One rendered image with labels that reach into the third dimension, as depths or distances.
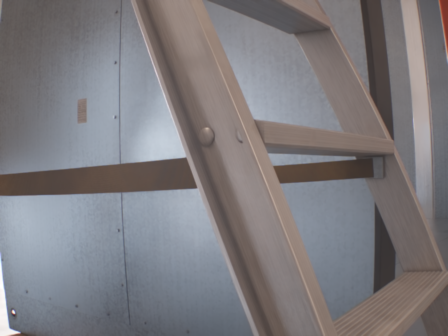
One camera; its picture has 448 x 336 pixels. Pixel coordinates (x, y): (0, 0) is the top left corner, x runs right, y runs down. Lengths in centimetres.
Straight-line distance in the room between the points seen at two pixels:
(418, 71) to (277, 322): 446
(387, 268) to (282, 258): 84
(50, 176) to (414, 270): 56
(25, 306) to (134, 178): 174
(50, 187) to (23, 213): 151
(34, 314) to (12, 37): 112
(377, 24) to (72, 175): 88
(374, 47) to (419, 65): 361
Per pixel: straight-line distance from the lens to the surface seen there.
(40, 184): 72
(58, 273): 206
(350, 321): 63
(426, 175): 483
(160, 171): 58
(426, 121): 484
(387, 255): 132
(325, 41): 96
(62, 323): 211
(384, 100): 132
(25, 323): 235
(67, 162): 195
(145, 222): 168
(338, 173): 93
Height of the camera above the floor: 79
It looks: 1 degrees up
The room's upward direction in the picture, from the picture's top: 2 degrees counter-clockwise
